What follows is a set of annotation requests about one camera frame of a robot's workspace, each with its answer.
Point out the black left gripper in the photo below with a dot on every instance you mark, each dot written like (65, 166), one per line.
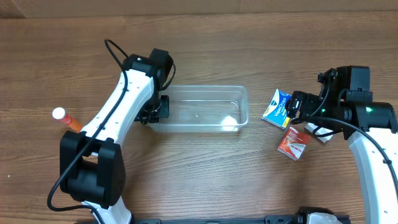
(163, 107)

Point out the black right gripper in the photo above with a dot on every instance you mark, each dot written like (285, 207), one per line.
(296, 106)

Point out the orange tube white cap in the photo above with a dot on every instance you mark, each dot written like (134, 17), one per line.
(61, 115)

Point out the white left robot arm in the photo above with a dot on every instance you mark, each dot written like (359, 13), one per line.
(92, 169)

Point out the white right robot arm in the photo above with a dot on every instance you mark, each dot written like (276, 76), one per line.
(345, 105)

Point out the clear plastic container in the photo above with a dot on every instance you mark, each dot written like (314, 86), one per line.
(204, 109)

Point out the white bandage box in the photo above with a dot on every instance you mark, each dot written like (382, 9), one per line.
(311, 127)

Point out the blue Vicks VapoDrops packet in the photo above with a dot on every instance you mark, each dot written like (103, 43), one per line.
(276, 112)

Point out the red sachet packet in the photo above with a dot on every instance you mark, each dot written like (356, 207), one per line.
(294, 143)

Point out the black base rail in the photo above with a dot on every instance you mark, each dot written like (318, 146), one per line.
(302, 216)

